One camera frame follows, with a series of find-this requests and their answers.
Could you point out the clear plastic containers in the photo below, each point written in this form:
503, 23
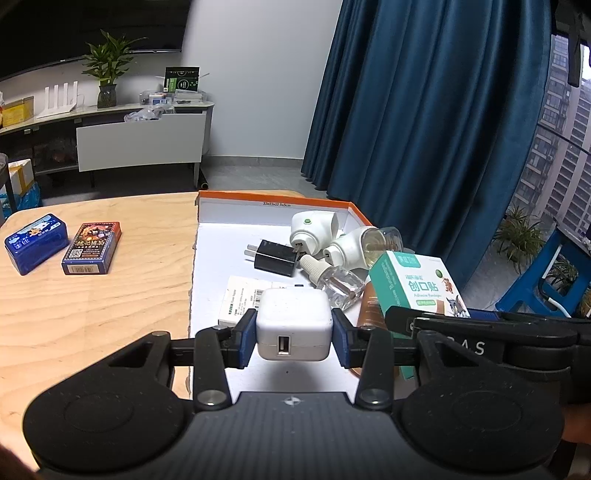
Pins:
171, 97

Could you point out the orange-edged white cardboard box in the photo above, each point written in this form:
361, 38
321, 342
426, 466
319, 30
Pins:
221, 240

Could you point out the white vaporizer with amber bottle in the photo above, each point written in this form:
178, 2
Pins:
351, 247

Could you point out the white USB charger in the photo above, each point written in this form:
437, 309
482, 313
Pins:
293, 318

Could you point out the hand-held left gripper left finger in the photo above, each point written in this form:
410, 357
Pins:
245, 342

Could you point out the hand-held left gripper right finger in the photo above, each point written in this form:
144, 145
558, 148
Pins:
342, 342

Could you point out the blue bag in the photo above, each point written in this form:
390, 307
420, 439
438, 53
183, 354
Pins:
25, 203

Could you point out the crumpled clear plastic bag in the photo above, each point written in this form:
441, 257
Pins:
143, 114

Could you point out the white cardboard carton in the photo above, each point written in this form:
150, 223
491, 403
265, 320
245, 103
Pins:
22, 174

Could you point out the white power adapter box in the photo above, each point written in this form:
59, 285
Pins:
240, 300

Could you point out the white router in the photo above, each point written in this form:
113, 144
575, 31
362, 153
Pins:
57, 110

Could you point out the white vaporizer with green button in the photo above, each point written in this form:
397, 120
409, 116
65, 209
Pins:
311, 230

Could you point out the blue tin box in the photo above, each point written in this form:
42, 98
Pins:
34, 244

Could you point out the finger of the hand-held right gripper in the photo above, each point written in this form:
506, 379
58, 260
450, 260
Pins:
471, 344
485, 316

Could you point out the black charger plug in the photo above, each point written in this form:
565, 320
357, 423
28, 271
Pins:
274, 257

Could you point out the clear liquid refill bottle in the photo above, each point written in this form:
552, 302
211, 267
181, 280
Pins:
339, 286

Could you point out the white rolling side table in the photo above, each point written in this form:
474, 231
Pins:
138, 141

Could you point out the blue curtain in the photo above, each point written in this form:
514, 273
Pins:
415, 115

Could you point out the potted plant in dark pot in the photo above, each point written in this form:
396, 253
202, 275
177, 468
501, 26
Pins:
108, 60

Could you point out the blue plastic stool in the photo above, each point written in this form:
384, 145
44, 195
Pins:
531, 277

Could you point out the brown bottle with white cap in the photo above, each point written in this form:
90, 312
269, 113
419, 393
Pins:
371, 304

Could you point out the white TV cabinet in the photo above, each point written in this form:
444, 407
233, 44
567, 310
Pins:
51, 122

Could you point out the person's right hand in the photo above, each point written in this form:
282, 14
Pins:
577, 422

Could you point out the black and green printed box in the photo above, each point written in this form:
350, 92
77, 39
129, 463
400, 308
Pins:
181, 79

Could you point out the green bandage box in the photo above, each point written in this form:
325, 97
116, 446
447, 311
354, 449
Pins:
415, 286

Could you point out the colourful card box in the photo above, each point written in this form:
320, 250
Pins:
92, 247

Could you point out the balcony potted plant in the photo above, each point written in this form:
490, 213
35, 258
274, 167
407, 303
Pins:
570, 277
519, 235

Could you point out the black television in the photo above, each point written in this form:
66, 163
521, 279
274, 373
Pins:
69, 27

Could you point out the yellow box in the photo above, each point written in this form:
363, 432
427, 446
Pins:
17, 113

